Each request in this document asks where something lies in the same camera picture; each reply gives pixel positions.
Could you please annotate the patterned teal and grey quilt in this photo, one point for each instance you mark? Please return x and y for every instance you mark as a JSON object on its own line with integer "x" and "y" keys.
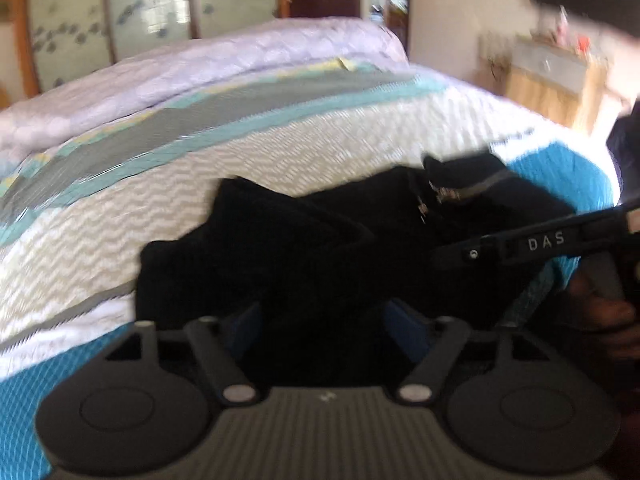
{"x": 150, "y": 220}

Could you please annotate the floral glass sliding wardrobe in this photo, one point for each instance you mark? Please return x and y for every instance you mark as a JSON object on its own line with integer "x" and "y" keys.
{"x": 140, "y": 5}

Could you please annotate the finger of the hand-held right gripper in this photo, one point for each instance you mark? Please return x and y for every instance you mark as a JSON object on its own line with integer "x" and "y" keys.
{"x": 470, "y": 254}

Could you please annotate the light wooden cabinet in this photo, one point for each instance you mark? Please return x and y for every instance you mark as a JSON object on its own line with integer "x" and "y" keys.
{"x": 555, "y": 85}

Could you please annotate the black pants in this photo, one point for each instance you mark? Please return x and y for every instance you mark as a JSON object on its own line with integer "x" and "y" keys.
{"x": 310, "y": 250}

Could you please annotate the dark cloth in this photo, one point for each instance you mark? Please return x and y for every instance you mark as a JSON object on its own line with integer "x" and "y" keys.
{"x": 626, "y": 155}

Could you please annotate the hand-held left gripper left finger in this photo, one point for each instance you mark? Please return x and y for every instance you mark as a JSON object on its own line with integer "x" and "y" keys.
{"x": 246, "y": 327}

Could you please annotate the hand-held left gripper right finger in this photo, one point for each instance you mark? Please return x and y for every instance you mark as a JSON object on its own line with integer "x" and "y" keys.
{"x": 405, "y": 327}

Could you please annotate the lilac floral comforter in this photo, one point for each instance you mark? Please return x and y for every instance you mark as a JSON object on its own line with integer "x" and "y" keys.
{"x": 200, "y": 70}

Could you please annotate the person's right hand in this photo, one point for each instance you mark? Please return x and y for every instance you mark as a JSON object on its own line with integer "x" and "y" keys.
{"x": 607, "y": 322}

